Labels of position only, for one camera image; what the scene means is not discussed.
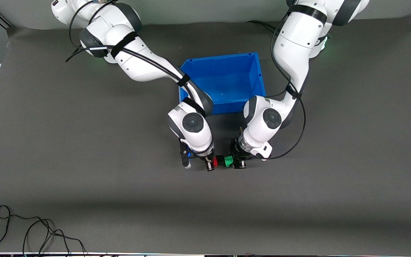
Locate black arm wrist cable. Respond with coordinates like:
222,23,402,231
261,11,306,160
65,0,206,115

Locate black left arm base cables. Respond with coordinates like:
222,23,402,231
246,20,281,34

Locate loose thin black cable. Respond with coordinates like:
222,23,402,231
0,205,87,256

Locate black right arm wrist cable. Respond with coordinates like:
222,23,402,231
65,0,206,115

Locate blue plastic storage bin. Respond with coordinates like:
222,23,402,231
179,52,267,115

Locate black left arm wrist cable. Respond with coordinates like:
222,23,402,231
261,11,306,160

